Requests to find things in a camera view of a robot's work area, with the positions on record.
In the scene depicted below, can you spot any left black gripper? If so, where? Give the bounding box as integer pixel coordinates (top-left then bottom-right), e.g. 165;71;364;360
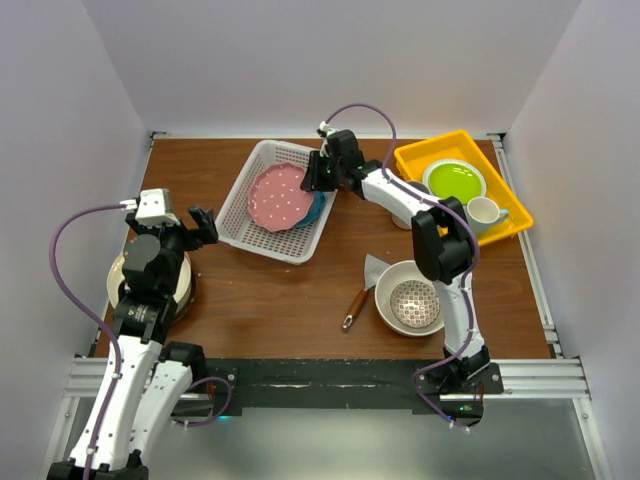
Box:
127;204;216;294

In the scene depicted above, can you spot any wooden handle metal scraper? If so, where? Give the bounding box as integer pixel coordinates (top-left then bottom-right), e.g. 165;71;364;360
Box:
341;254;389;333

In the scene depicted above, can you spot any pink polka dot plate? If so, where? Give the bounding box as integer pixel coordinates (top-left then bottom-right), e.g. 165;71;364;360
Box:
247;162;314;232

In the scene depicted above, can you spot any blue polka dot plate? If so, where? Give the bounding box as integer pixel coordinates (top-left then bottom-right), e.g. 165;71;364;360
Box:
295;192;326;228

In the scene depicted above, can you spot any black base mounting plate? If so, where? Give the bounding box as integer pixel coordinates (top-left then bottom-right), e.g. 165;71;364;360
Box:
171;358;504;426

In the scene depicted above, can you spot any yellow plastic tray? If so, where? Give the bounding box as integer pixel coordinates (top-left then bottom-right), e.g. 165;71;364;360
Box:
394;130;534;246

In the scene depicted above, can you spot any cream bear print plate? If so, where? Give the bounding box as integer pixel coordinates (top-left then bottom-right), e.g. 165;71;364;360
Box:
106;249;194;319

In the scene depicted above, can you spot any pink mug purple interior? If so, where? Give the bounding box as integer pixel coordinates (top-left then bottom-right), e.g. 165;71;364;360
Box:
391;180;430;230

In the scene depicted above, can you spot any white bowl patterned inside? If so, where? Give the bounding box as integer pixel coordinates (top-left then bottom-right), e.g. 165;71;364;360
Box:
375;260;444;337

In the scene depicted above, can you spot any light blue mug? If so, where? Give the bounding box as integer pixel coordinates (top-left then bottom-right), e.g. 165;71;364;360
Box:
464;196;510;235

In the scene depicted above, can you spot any pink and cream plate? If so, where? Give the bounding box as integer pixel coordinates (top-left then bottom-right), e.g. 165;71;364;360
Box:
170;254;197;327

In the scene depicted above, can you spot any white perforated plastic basket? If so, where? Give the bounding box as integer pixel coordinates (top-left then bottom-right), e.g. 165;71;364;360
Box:
215;140;336;265

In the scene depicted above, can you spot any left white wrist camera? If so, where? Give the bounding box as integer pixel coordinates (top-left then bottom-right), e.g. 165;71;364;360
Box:
119;188;180;227

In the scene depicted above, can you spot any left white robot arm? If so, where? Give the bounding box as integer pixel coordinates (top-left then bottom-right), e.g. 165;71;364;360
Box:
47;197;218;479

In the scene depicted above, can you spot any green plate white rim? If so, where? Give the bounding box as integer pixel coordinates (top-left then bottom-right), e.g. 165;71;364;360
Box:
422;158;487;205

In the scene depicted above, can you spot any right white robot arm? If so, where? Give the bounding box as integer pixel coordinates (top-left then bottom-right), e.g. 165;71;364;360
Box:
301;127;490;393

